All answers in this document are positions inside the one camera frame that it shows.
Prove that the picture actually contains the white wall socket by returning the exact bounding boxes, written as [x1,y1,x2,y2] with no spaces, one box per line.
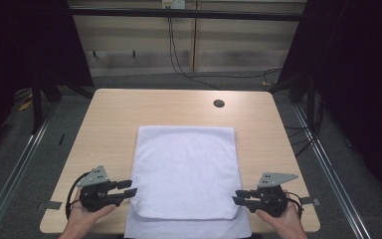
[160,0,187,10]

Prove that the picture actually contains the black floor cables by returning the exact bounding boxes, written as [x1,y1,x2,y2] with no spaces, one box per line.
[284,124,316,157]

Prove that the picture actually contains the black metal stand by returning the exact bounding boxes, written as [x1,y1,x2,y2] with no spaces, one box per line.
[305,75,316,131]
[30,77,45,135]

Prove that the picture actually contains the black wall cable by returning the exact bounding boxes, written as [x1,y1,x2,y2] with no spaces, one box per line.
[166,15,284,92]

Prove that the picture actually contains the black curtain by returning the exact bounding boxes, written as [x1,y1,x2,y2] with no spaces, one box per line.
[0,0,95,163]
[268,0,382,210]

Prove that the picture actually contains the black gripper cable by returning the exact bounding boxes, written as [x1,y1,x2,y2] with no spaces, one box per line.
[65,170,93,221]
[284,190,305,220]

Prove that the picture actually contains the person's right hand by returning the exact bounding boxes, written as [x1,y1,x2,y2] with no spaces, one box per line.
[255,193,305,235]

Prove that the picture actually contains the person's left hand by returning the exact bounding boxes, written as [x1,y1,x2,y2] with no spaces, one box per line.
[65,188,117,235]

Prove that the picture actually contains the white towel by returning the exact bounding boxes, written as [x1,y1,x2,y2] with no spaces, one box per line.
[123,124,254,239]

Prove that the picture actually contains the yellow floor object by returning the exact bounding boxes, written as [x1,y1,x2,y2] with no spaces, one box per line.
[18,99,34,112]

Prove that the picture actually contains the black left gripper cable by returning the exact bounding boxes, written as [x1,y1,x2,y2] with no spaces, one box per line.
[65,170,93,221]

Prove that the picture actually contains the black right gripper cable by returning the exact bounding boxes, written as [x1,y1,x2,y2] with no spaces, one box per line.
[284,190,305,220]

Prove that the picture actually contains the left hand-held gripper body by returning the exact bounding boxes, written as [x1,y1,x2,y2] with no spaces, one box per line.
[76,164,127,213]

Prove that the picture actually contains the grey tape strip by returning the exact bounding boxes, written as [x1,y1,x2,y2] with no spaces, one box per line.
[298,196,321,207]
[35,200,63,211]

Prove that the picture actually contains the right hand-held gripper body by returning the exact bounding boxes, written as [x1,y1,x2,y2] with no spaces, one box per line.
[244,171,299,219]

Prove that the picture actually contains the metal floor rail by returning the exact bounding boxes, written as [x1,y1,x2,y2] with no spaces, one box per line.
[0,102,60,239]
[291,103,373,239]

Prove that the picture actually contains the black horizontal frame bar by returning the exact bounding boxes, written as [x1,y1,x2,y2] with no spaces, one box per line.
[69,7,308,23]

